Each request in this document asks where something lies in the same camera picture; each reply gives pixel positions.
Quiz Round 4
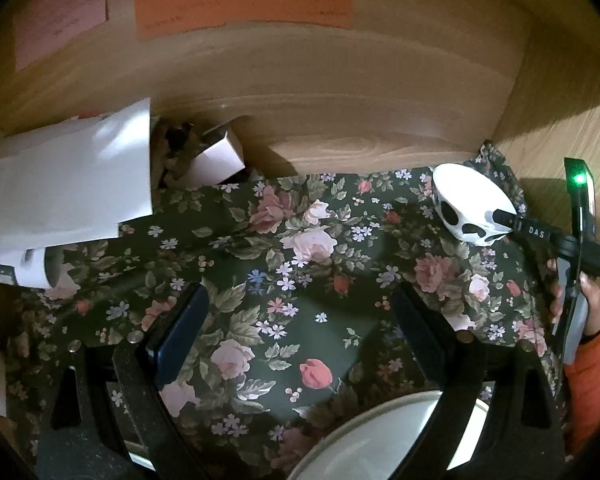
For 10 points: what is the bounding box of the stack of white papers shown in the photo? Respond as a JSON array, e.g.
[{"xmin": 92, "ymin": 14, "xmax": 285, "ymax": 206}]
[{"xmin": 0, "ymin": 99, "xmax": 152, "ymax": 289}]

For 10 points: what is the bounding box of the orange sleeve forearm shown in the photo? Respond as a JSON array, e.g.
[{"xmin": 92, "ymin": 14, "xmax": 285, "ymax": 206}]
[{"xmin": 565, "ymin": 330, "xmax": 600, "ymax": 455}]

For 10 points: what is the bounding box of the small white box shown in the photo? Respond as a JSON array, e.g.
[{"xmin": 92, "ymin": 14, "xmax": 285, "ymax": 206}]
[{"xmin": 181, "ymin": 126, "xmax": 246, "ymax": 188}]

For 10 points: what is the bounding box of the white cow pattern bowl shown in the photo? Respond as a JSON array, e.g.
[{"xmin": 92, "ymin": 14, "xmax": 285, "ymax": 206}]
[{"xmin": 432, "ymin": 164, "xmax": 517, "ymax": 247}]

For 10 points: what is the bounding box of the orange sticky note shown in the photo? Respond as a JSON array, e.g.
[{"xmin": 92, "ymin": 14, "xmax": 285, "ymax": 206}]
[{"xmin": 133, "ymin": 0, "xmax": 357, "ymax": 42}]

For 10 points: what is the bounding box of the pale green plate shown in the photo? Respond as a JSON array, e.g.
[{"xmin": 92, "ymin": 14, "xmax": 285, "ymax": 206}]
[{"xmin": 287, "ymin": 389, "xmax": 491, "ymax": 480}]

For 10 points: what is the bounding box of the pink sticky note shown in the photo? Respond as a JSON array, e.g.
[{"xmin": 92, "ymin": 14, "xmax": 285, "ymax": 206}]
[{"xmin": 12, "ymin": 0, "xmax": 107, "ymax": 72}]

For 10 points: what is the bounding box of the dark floral tablecloth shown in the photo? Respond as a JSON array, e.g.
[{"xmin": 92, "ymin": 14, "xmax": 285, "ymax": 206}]
[{"xmin": 6, "ymin": 167, "xmax": 558, "ymax": 477}]

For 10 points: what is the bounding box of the right hand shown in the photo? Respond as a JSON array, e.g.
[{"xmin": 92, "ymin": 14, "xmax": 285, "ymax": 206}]
[{"xmin": 546, "ymin": 259, "xmax": 600, "ymax": 337}]

